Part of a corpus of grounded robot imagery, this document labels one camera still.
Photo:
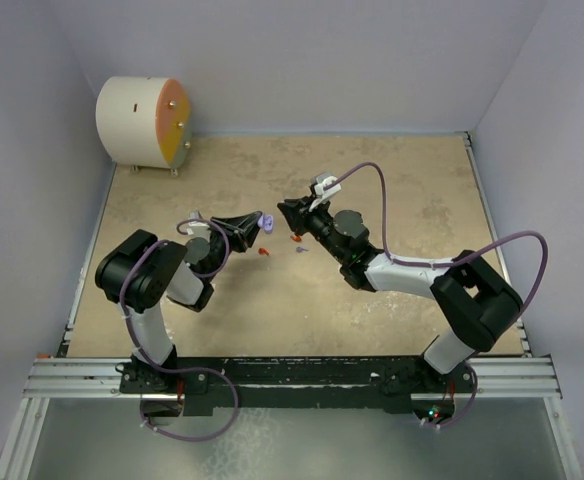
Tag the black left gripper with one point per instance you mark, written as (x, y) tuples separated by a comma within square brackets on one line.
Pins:
[(240, 230)]

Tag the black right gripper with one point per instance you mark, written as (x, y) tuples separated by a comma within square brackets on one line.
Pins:
[(297, 215)]

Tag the purple earbud charging case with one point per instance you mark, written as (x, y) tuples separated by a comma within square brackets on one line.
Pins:
[(266, 223)]

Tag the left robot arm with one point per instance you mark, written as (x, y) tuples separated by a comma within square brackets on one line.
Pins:
[(144, 269)]

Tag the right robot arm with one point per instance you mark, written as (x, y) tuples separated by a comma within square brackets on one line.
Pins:
[(477, 302)]

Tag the round tricolour drawer cabinet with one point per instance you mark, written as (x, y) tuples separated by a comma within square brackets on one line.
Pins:
[(145, 122)]

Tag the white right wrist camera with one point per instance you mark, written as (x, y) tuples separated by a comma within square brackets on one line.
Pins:
[(323, 188)]

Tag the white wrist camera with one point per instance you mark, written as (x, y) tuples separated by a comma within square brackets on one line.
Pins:
[(196, 226), (323, 188)]

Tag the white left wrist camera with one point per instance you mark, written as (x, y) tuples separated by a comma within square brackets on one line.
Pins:
[(196, 226)]

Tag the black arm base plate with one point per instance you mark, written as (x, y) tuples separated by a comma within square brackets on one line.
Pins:
[(392, 384)]

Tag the aluminium rail frame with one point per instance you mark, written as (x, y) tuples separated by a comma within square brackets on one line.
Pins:
[(291, 418)]

